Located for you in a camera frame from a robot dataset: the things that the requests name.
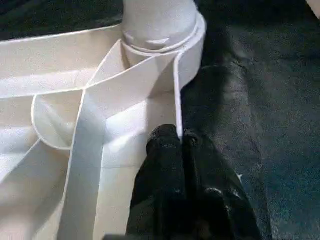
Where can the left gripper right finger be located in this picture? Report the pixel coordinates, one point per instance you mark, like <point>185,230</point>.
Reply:
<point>212,200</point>

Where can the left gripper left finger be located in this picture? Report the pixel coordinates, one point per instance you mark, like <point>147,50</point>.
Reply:
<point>162,190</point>

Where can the white plastic table top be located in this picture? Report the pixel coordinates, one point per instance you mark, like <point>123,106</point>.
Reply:
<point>40,150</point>

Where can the white plastic table leg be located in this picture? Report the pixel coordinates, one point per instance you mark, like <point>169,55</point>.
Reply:
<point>160,20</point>

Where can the black work mat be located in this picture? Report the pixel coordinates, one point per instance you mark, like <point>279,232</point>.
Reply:
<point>260,125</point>

